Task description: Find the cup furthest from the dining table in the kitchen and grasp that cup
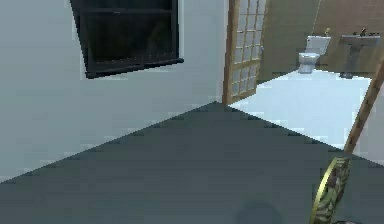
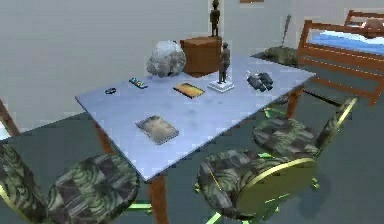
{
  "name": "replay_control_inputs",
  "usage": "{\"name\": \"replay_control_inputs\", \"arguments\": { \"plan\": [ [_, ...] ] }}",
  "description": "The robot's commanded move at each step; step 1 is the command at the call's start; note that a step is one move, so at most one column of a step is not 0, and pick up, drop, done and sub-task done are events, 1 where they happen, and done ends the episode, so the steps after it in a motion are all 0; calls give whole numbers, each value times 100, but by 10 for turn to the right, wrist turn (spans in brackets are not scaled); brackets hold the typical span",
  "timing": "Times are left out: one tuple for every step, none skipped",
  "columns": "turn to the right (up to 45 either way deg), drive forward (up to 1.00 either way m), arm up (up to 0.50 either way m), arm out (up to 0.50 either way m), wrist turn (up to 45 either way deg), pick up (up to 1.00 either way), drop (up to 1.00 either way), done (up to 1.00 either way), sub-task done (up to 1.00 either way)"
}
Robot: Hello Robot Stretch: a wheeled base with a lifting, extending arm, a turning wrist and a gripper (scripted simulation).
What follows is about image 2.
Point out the pale blue table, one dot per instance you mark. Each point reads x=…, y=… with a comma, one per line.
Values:
x=206, y=110

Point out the orange book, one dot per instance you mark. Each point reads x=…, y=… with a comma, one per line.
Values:
x=188, y=90

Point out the grey notebook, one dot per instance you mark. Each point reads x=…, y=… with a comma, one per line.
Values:
x=157, y=129

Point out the dark statue on white base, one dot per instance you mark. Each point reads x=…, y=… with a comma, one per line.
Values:
x=224, y=65

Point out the brown wooden box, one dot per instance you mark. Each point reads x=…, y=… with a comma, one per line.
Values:
x=201, y=55

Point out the grey crumpled rock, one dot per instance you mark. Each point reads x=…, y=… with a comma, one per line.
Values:
x=166, y=60

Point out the colourful remote control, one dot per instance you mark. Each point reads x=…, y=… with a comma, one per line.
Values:
x=138, y=83

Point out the black binoculars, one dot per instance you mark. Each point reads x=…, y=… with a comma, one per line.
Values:
x=260, y=81

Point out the green patterned office chair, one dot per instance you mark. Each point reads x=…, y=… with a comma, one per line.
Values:
x=90, y=186
x=233, y=186
x=286, y=136

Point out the small black object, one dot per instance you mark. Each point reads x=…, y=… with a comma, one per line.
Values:
x=110, y=90

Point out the dark standing figurine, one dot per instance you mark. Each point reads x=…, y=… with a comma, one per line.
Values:
x=215, y=18

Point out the green floor cushion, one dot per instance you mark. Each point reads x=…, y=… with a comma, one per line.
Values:
x=281, y=55

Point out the grey baseball bat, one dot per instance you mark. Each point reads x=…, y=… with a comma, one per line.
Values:
x=285, y=30

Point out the brown framed picture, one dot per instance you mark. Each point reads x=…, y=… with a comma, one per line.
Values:
x=251, y=1

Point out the brown wooden bed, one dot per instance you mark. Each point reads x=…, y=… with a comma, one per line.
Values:
x=346, y=53

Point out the brown wooden furniture leg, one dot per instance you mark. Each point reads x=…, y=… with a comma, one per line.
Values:
x=7, y=120

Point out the brown pillow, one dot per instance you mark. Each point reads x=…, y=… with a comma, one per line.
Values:
x=373, y=24

